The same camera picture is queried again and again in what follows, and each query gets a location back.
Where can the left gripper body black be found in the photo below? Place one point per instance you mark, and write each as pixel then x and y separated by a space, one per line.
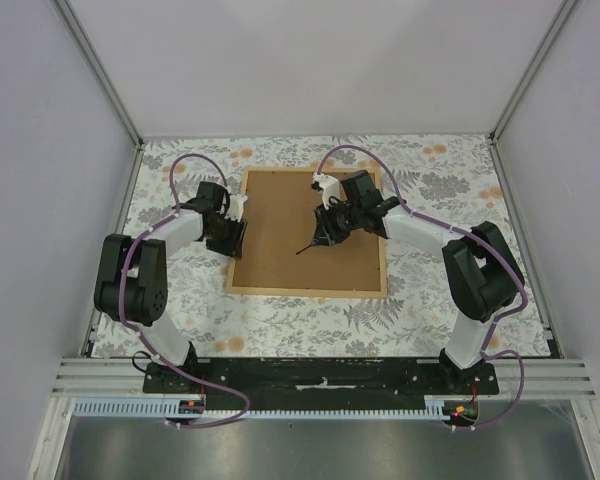
pixel 224 238

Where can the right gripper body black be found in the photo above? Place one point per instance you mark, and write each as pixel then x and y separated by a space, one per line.
pixel 343 221

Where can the red black screwdriver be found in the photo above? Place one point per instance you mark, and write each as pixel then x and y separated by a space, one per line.
pixel 304 249

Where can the wooden picture frame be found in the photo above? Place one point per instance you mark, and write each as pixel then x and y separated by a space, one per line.
pixel 280 216

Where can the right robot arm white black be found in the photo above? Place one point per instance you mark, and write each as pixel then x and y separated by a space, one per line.
pixel 481 271

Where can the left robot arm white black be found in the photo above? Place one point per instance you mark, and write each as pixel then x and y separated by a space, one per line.
pixel 132 281

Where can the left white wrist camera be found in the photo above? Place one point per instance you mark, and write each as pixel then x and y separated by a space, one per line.
pixel 236 207

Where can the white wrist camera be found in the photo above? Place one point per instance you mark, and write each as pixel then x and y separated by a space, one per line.
pixel 329 188
pixel 236 207

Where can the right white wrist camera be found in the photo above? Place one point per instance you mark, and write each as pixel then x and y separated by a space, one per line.
pixel 329 188

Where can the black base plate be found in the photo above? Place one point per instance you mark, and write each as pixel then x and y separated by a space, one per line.
pixel 349 384

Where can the white slotted cable duct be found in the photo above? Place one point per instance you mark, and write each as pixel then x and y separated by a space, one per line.
pixel 174 408

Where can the left aluminium corner post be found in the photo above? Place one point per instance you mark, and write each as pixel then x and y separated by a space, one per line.
pixel 97 68

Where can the aluminium corner post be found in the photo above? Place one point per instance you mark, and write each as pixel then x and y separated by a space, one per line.
pixel 558 23
pixel 97 68

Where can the right aluminium corner post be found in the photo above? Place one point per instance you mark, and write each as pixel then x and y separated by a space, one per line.
pixel 558 23

